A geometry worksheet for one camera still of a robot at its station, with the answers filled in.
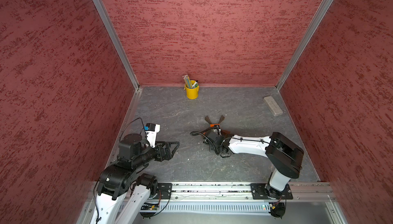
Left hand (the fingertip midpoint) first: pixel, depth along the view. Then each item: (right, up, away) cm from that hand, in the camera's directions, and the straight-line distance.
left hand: (171, 147), depth 65 cm
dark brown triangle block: (+27, +9, +35) cm, 45 cm away
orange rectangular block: (+20, +6, +19) cm, 28 cm away
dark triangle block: (+17, +8, +35) cm, 40 cm away
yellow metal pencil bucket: (+6, +26, +45) cm, 52 cm away
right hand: (+22, -8, +25) cm, 34 cm away
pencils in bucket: (+3, +34, +40) cm, 53 cm away
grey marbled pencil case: (+65, +17, +41) cm, 79 cm away
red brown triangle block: (+29, 0, +30) cm, 42 cm away
